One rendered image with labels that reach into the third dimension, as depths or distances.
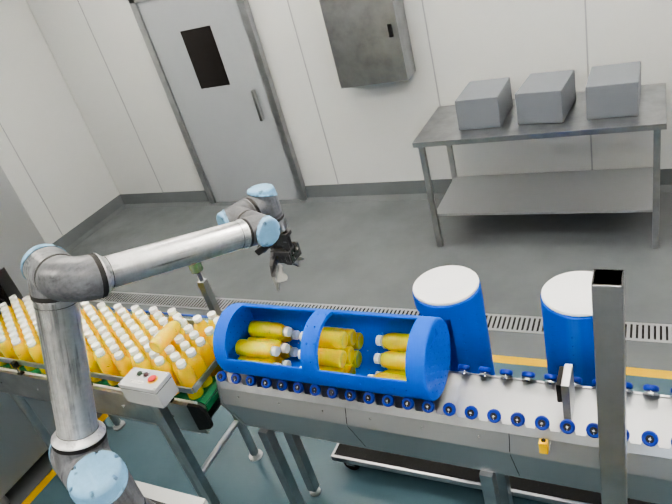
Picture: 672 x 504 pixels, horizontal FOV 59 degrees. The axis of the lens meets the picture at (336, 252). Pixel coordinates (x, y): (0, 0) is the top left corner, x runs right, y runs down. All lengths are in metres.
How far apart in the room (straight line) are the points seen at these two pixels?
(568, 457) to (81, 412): 1.46
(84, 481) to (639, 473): 1.58
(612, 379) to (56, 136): 6.50
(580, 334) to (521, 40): 2.99
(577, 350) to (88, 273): 1.72
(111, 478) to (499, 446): 1.20
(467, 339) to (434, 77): 3.01
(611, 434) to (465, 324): 1.02
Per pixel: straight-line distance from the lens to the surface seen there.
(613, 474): 1.76
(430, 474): 3.01
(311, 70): 5.54
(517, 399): 2.18
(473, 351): 2.62
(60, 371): 1.80
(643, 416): 2.14
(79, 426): 1.89
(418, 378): 2.01
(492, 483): 2.39
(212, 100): 6.17
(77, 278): 1.57
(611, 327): 1.41
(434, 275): 2.61
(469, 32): 4.98
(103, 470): 1.82
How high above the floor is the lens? 2.50
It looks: 30 degrees down
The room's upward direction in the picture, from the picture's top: 17 degrees counter-clockwise
